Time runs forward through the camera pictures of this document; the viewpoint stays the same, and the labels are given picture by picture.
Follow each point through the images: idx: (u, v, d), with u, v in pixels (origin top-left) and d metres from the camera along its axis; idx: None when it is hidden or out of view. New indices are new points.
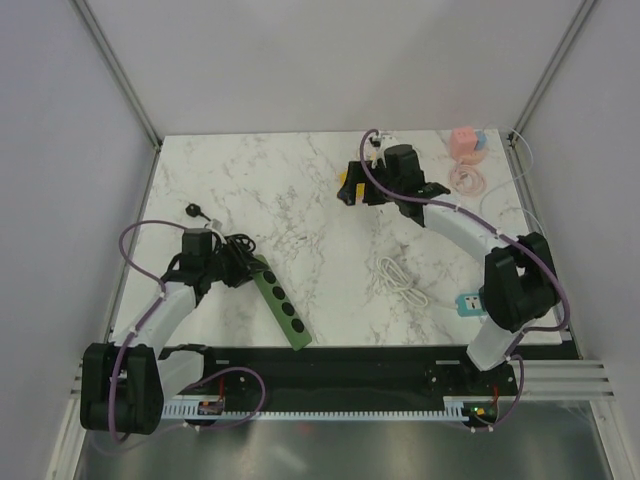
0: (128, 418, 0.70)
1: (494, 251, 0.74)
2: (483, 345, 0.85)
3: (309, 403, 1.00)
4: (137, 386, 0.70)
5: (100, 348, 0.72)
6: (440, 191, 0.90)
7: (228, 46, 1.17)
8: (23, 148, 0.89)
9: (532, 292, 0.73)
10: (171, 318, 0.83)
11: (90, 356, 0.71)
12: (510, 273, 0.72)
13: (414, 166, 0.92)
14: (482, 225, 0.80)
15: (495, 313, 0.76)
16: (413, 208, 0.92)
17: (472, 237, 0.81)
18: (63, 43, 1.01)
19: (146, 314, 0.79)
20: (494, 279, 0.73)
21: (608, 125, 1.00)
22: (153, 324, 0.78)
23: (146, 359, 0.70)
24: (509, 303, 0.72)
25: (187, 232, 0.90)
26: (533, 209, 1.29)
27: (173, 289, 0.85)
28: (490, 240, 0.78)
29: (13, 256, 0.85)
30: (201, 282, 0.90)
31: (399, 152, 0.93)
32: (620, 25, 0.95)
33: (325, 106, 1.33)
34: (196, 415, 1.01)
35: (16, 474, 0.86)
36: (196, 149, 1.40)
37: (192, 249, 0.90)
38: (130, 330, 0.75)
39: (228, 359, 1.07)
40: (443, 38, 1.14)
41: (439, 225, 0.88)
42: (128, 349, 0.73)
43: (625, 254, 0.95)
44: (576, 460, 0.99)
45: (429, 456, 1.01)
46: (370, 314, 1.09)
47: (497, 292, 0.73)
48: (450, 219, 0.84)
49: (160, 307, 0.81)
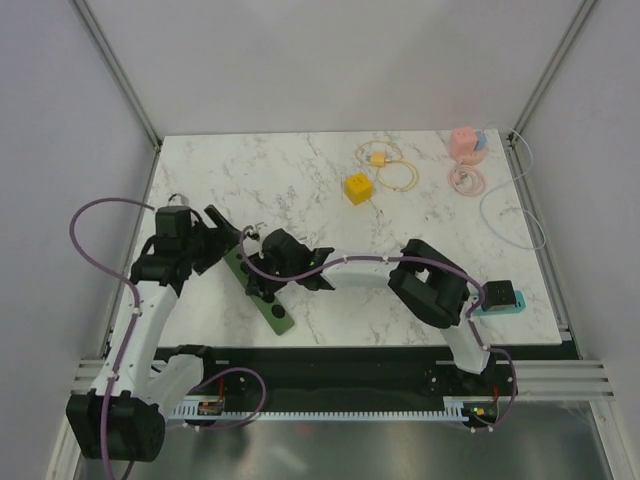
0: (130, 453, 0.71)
1: (394, 277, 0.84)
2: (458, 348, 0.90)
3: (311, 402, 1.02)
4: (128, 432, 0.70)
5: (83, 401, 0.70)
6: (327, 254, 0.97)
7: (227, 47, 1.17)
8: (23, 150, 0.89)
9: (444, 286, 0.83)
10: (153, 337, 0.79)
11: (74, 406, 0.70)
12: (414, 285, 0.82)
13: (293, 245, 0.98)
14: (370, 260, 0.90)
15: (433, 322, 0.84)
16: (317, 281, 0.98)
17: (372, 274, 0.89)
18: (63, 45, 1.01)
19: (123, 346, 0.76)
20: (412, 300, 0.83)
21: (607, 125, 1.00)
22: (131, 357, 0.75)
23: (131, 410, 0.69)
24: (433, 307, 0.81)
25: (160, 213, 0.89)
26: (533, 209, 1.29)
27: (148, 302, 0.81)
28: (385, 267, 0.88)
29: (13, 256, 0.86)
30: (179, 269, 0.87)
31: (277, 242, 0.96)
32: (619, 26, 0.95)
33: (325, 106, 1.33)
34: (196, 415, 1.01)
35: (16, 474, 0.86)
36: (196, 149, 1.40)
37: (167, 230, 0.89)
38: (109, 375, 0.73)
39: (228, 359, 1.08)
40: (443, 39, 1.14)
41: (342, 279, 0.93)
42: (111, 398, 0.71)
43: (624, 255, 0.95)
44: (576, 460, 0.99)
45: (429, 456, 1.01)
46: (370, 314, 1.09)
47: (420, 307, 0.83)
48: (348, 271, 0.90)
49: (136, 331, 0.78)
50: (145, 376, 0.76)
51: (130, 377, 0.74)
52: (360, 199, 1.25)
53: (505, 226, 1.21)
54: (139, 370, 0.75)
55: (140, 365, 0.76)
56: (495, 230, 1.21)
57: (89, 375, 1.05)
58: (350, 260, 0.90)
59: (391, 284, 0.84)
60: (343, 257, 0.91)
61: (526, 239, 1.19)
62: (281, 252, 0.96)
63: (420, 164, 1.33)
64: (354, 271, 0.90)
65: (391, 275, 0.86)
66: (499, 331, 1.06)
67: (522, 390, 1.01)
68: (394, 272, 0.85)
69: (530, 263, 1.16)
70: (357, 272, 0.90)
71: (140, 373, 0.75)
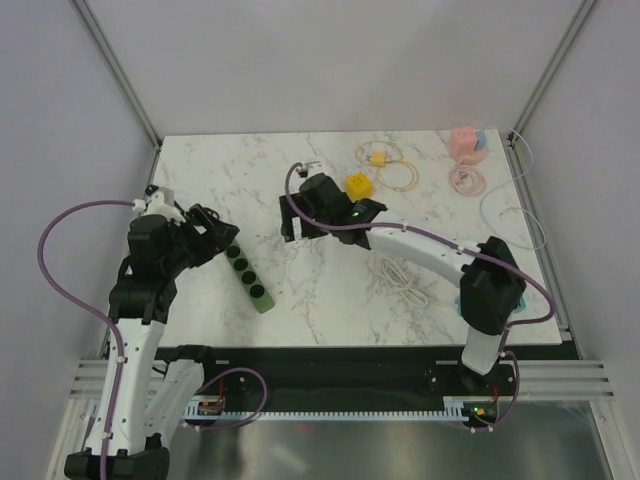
0: None
1: (470, 273, 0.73)
2: (477, 347, 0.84)
3: (311, 402, 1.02)
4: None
5: (78, 463, 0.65)
6: (376, 209, 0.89)
7: (228, 48, 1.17)
8: (24, 150, 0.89)
9: (510, 293, 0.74)
10: (144, 381, 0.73)
11: (72, 467, 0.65)
12: (488, 290, 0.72)
13: (334, 192, 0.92)
14: (438, 240, 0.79)
15: (480, 324, 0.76)
16: (355, 232, 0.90)
17: (434, 256, 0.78)
18: (63, 44, 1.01)
19: (112, 400, 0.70)
20: (477, 301, 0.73)
21: (608, 124, 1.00)
22: (123, 412, 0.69)
23: (129, 471, 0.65)
24: (497, 316, 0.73)
25: (132, 234, 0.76)
26: (532, 209, 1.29)
27: (131, 346, 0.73)
28: (457, 257, 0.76)
29: (13, 256, 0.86)
30: (162, 295, 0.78)
31: (317, 184, 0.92)
32: (619, 25, 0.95)
33: (325, 106, 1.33)
34: (196, 415, 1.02)
35: (16, 474, 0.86)
36: (196, 149, 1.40)
37: (144, 252, 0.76)
38: (103, 436, 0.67)
39: (229, 359, 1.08)
40: (443, 38, 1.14)
41: (388, 244, 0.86)
42: (107, 458, 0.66)
43: (625, 254, 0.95)
44: (577, 459, 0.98)
45: (430, 456, 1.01)
46: (370, 313, 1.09)
47: (484, 310, 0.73)
48: (405, 241, 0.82)
49: (123, 380, 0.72)
50: (141, 425, 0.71)
51: (125, 433, 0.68)
52: None
53: (505, 226, 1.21)
54: (133, 423, 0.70)
55: (133, 417, 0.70)
56: (495, 230, 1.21)
57: (89, 375, 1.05)
58: (410, 233, 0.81)
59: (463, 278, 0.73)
60: (403, 225, 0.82)
61: (525, 239, 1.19)
62: (317, 194, 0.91)
63: (420, 164, 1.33)
64: (409, 245, 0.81)
65: (463, 267, 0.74)
66: None
67: (522, 390, 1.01)
68: (471, 268, 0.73)
69: (530, 262, 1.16)
70: (413, 248, 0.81)
71: (136, 425, 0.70)
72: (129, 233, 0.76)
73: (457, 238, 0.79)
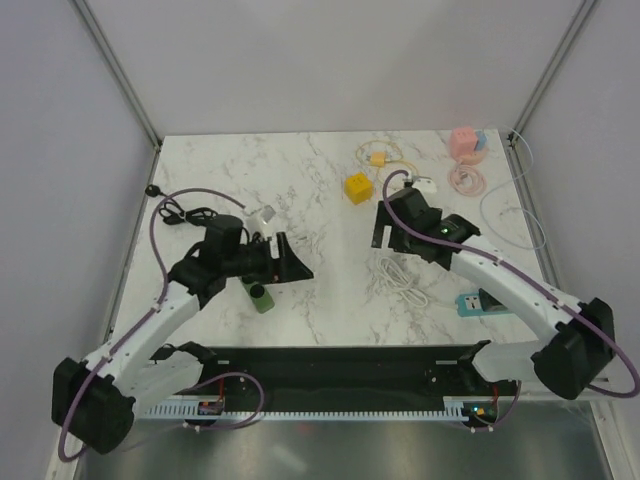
0: (88, 440, 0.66)
1: (566, 333, 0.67)
2: (495, 361, 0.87)
3: (311, 402, 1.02)
4: (89, 425, 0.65)
5: (71, 369, 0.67)
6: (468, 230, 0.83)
7: (228, 48, 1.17)
8: (24, 149, 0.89)
9: (596, 367, 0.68)
10: (161, 336, 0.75)
11: (64, 369, 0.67)
12: (580, 356, 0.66)
13: (421, 206, 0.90)
14: (537, 288, 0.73)
15: (549, 384, 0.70)
16: (437, 248, 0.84)
17: (525, 300, 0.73)
18: (63, 44, 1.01)
19: (129, 333, 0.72)
20: (562, 362, 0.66)
21: (608, 124, 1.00)
22: (131, 347, 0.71)
23: (105, 401, 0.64)
24: (577, 384, 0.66)
25: (212, 224, 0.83)
26: (533, 209, 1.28)
27: (170, 302, 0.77)
28: (551, 310, 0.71)
29: (13, 255, 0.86)
30: (211, 285, 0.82)
31: (407, 197, 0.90)
32: (620, 25, 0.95)
33: (325, 106, 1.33)
34: (197, 415, 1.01)
35: (16, 474, 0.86)
36: (196, 149, 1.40)
37: (213, 244, 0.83)
38: (104, 355, 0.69)
39: (229, 359, 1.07)
40: (443, 39, 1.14)
41: (471, 274, 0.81)
42: (93, 379, 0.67)
43: (625, 255, 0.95)
44: (577, 460, 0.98)
45: (430, 456, 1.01)
46: (369, 314, 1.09)
47: (564, 374, 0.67)
48: (494, 276, 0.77)
49: (147, 324, 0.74)
50: (134, 372, 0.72)
51: (121, 365, 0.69)
52: (360, 199, 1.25)
53: (505, 226, 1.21)
54: (133, 361, 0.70)
55: (136, 357, 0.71)
56: (495, 230, 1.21)
57: None
58: (504, 270, 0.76)
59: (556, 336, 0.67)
60: (496, 259, 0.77)
61: (526, 239, 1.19)
62: (406, 205, 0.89)
63: (420, 164, 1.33)
64: (496, 280, 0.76)
65: (557, 324, 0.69)
66: (502, 331, 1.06)
67: (522, 390, 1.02)
68: (567, 328, 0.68)
69: (530, 263, 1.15)
70: (500, 284, 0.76)
71: (132, 367, 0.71)
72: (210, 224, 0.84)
73: (554, 289, 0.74)
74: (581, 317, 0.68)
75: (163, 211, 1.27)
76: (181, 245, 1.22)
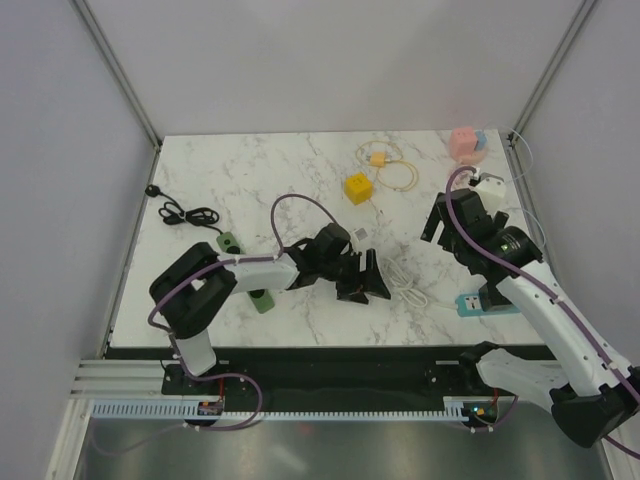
0: (173, 315, 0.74)
1: (608, 400, 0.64)
2: (502, 374, 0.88)
3: (312, 402, 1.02)
4: (180, 309, 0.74)
5: (204, 252, 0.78)
6: (528, 255, 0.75)
7: (228, 48, 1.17)
8: (24, 149, 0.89)
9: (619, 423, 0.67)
10: (265, 277, 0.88)
11: (200, 248, 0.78)
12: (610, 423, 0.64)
13: (478, 211, 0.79)
14: (590, 340, 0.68)
15: (564, 423, 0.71)
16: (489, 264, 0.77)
17: (573, 351, 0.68)
18: (63, 44, 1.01)
19: (257, 258, 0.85)
20: (587, 417, 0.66)
21: (608, 124, 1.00)
22: (252, 268, 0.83)
23: (213, 293, 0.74)
24: (595, 439, 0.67)
25: (329, 228, 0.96)
26: (532, 209, 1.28)
27: (285, 263, 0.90)
28: (600, 370, 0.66)
29: (13, 256, 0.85)
30: (304, 277, 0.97)
31: (464, 199, 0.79)
32: (620, 25, 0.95)
33: (325, 106, 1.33)
34: (196, 415, 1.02)
35: (16, 474, 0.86)
36: (196, 149, 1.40)
37: (321, 244, 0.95)
38: (236, 256, 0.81)
39: (230, 359, 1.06)
40: (444, 39, 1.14)
41: (520, 302, 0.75)
42: (211, 270, 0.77)
43: (625, 255, 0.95)
44: (575, 460, 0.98)
45: (430, 457, 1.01)
46: (369, 314, 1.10)
47: (585, 427, 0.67)
48: (545, 315, 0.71)
49: (266, 263, 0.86)
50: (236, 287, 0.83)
51: (239, 273, 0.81)
52: (360, 200, 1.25)
53: None
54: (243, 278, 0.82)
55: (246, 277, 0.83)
56: None
57: (89, 375, 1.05)
58: (560, 312, 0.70)
59: (597, 399, 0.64)
60: (555, 298, 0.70)
61: None
62: (461, 210, 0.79)
63: (420, 164, 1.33)
64: (548, 319, 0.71)
65: (602, 387, 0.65)
66: (502, 331, 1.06)
67: None
68: (612, 394, 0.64)
69: None
70: (549, 323, 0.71)
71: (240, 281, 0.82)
72: (327, 228, 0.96)
73: (606, 344, 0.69)
74: (629, 386, 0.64)
75: (163, 211, 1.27)
76: (181, 245, 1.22)
